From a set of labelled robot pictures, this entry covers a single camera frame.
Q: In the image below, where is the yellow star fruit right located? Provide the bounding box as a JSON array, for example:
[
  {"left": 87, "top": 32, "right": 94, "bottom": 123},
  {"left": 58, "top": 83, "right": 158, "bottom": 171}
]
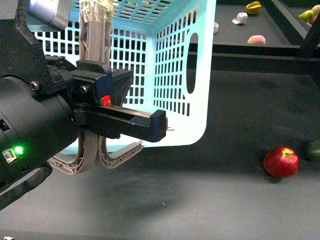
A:
[{"left": 246, "top": 1, "right": 262, "bottom": 15}]

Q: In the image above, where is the red apple on table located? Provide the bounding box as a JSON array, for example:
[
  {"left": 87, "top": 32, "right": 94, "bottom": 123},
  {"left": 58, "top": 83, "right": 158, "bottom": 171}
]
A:
[{"left": 263, "top": 146, "right": 300, "bottom": 179}]

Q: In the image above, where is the light blue plastic basket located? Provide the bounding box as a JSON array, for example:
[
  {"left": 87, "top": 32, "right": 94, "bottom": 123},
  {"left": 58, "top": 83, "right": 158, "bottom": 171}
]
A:
[{"left": 26, "top": 0, "right": 217, "bottom": 156}]

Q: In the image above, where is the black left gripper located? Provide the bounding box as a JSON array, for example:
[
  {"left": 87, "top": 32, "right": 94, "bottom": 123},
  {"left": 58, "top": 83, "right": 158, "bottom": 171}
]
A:
[{"left": 45, "top": 56, "right": 167, "bottom": 143}]

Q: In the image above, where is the green avocado at edge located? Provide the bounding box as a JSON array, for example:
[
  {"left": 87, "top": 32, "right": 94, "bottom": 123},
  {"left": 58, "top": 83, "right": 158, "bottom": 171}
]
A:
[{"left": 306, "top": 139, "right": 320, "bottom": 163}]

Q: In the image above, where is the pale peach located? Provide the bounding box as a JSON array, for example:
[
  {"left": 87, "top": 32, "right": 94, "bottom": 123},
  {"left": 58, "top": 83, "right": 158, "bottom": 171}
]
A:
[{"left": 247, "top": 35, "right": 266, "bottom": 45}]

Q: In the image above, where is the green pear right shelf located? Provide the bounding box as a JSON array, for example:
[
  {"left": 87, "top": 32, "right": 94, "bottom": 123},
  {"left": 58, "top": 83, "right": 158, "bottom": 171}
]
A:
[{"left": 299, "top": 9, "right": 314, "bottom": 23}]

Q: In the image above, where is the white foam net sleeve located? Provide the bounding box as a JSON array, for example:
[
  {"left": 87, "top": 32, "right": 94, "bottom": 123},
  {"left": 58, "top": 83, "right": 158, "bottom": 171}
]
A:
[{"left": 231, "top": 12, "right": 248, "bottom": 25}]

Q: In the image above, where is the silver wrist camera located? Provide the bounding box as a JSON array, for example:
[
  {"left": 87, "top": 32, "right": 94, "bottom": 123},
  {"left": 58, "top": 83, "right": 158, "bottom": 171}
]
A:
[{"left": 26, "top": 0, "right": 73, "bottom": 32}]

